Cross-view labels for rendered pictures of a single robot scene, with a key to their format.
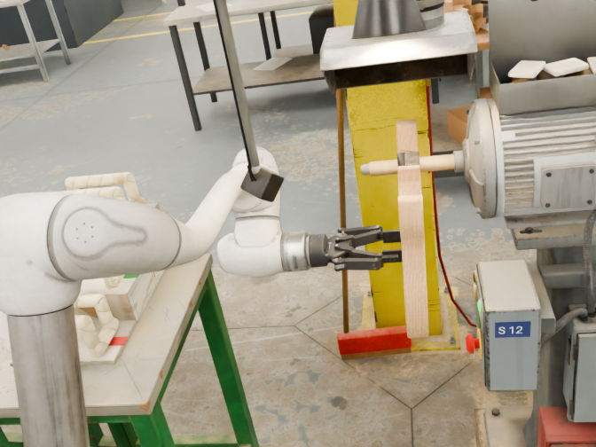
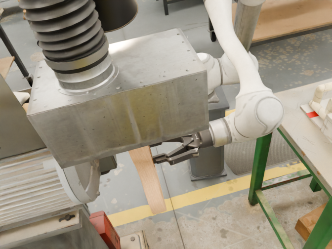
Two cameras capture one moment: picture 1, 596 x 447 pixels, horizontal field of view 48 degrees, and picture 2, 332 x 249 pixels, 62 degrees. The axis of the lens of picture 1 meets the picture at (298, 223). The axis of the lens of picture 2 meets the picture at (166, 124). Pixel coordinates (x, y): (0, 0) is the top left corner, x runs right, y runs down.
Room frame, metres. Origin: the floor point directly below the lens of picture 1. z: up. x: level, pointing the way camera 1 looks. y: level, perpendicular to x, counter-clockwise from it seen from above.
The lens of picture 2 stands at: (1.81, -0.34, 1.79)
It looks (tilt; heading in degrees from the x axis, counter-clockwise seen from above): 44 degrees down; 162
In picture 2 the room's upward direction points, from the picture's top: 11 degrees counter-clockwise
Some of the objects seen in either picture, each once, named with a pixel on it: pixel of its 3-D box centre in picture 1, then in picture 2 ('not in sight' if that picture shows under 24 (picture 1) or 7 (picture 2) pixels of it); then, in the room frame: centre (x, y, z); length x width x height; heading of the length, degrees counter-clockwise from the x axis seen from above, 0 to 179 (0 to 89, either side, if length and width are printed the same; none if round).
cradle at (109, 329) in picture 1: (105, 334); (319, 109); (1.28, 0.50, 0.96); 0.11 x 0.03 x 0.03; 168
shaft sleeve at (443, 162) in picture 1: (411, 165); not in sight; (1.29, -0.27, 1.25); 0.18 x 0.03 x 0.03; 78
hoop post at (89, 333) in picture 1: (91, 338); (317, 98); (1.24, 0.52, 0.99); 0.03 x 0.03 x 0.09
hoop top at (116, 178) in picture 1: (98, 180); not in sight; (1.65, 0.50, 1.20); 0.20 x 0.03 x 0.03; 77
